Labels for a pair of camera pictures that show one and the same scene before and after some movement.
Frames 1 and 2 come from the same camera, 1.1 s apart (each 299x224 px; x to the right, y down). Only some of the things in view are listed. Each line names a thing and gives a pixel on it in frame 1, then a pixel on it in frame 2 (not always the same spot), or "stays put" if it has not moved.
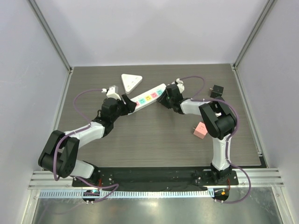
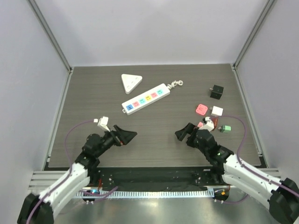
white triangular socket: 130,82 stays put
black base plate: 158,178 stays put
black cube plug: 217,91 stays put
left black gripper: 128,106 → 124,137
